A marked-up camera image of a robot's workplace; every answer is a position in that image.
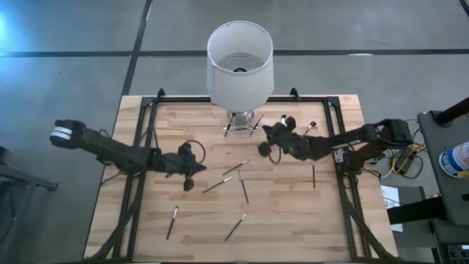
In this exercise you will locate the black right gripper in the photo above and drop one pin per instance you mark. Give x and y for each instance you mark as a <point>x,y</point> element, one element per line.
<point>295,146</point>

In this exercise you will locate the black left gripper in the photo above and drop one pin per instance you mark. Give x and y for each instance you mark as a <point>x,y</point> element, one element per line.
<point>172,164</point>

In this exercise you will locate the makeup brush silver ferrule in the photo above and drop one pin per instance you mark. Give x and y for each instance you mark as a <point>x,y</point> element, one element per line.
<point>283,116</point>

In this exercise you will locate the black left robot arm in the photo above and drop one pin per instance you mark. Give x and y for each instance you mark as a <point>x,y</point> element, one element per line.
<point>110,150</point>

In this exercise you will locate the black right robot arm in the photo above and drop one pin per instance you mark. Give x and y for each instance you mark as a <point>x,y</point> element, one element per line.
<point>348,141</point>

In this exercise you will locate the clear glass lamp base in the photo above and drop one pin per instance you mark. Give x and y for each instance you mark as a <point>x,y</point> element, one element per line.
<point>242,133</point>

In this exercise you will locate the makeup brush round black head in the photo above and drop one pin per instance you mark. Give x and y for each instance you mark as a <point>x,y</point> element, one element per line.
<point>311,125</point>

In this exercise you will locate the white lamp shade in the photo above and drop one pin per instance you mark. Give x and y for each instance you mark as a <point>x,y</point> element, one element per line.
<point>240,84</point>

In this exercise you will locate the black power device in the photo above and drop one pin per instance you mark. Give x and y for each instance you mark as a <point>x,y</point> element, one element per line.
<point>403,159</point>

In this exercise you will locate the white paper sheet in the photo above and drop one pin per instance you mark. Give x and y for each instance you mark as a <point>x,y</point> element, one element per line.
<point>392,199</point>

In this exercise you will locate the dark metal stand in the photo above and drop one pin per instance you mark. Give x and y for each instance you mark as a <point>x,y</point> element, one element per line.
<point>22,181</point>

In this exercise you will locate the black cart pole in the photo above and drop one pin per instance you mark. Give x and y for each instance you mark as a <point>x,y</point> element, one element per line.
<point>452,110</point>

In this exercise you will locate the white wipes canister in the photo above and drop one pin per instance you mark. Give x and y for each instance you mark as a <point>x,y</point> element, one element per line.
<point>456,159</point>

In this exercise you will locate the grey side cart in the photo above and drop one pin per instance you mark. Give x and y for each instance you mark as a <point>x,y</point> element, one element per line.
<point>450,198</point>

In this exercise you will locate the black aluminium table frame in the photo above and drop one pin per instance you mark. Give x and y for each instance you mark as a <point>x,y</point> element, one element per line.
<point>144,110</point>

